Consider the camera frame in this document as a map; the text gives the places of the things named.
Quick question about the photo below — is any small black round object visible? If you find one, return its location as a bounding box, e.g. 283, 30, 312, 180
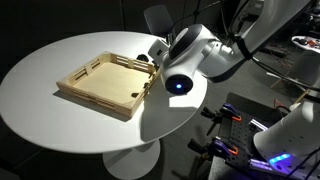
136, 53, 150, 63

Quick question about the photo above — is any wooden slatted tray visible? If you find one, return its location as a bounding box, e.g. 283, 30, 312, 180
55, 50, 161, 119

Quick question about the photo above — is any purple orange spring clamp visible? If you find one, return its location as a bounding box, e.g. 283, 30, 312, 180
187, 136, 240, 162
200, 103, 243, 136

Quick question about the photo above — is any grey chair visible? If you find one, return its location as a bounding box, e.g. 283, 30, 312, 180
143, 4, 176, 38

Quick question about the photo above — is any black perforated mounting board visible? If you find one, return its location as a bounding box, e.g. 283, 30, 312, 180
218, 92, 292, 168

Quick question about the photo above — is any silver metal block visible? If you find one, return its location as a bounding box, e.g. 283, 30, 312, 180
249, 118, 269, 133

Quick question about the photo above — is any white round side table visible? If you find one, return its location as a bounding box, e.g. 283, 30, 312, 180
289, 34, 320, 86

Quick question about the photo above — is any white table pedestal base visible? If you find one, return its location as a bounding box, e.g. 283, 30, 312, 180
102, 139, 162, 180

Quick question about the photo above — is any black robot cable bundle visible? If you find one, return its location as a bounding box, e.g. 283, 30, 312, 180
229, 0, 320, 101

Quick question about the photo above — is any red wire loop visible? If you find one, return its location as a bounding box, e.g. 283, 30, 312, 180
273, 98, 293, 116

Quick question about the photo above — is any wooden frame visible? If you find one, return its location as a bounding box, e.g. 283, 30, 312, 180
265, 71, 317, 101

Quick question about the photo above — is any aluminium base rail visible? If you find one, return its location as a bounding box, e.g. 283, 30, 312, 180
248, 157, 301, 178

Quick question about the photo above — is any black base cable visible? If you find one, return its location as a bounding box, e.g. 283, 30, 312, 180
283, 146, 320, 180

